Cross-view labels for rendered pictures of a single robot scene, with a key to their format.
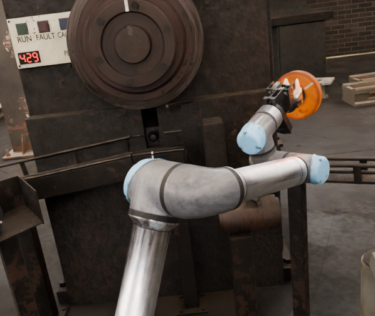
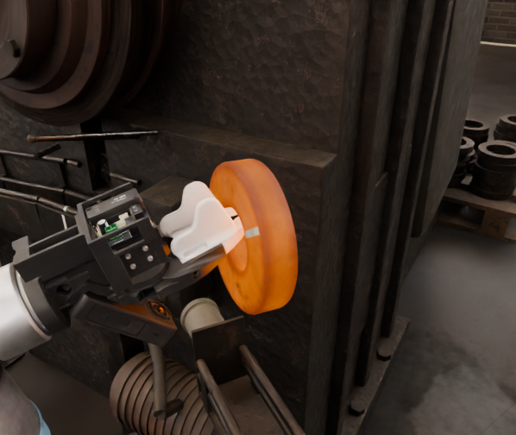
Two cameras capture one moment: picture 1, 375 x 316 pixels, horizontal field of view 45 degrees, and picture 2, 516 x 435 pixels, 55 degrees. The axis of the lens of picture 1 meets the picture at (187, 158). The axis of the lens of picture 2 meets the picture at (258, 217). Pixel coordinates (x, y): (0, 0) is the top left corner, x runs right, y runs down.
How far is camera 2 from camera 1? 1.20 m
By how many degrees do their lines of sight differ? 28
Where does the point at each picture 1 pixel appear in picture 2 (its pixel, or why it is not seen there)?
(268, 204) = (192, 424)
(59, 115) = not seen: outside the picture
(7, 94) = not seen: hidden behind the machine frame
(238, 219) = (133, 417)
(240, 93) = (252, 148)
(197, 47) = (119, 15)
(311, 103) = (254, 286)
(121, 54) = not seen: outside the picture
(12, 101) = not seen: hidden behind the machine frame
